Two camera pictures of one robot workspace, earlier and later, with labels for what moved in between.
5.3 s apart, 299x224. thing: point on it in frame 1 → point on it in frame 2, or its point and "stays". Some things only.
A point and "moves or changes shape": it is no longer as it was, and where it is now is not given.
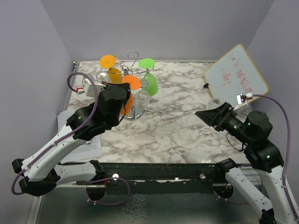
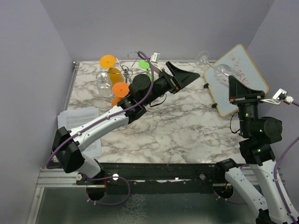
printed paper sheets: (92, 150) stays
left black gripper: (125, 85) → (178, 83)
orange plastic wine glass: (135, 83) moves or changes shape
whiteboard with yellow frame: (233, 74) stays
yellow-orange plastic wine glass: (114, 75) stays
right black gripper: (217, 116) → (239, 93)
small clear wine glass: (213, 103) → (221, 72)
